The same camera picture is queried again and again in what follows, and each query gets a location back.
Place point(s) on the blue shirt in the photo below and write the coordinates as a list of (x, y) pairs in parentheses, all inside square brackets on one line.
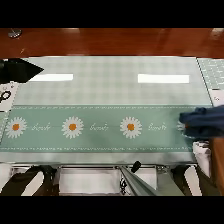
[(203, 121)]

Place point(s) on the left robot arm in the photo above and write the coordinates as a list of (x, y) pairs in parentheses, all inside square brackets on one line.
[(25, 181)]

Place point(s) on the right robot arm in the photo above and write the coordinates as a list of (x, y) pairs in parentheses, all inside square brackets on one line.
[(191, 181)]

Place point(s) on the white garment with black print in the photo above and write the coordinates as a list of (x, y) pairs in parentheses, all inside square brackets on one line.
[(6, 96)]

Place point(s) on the silver frame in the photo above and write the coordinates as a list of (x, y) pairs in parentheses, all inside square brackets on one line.
[(140, 183)]

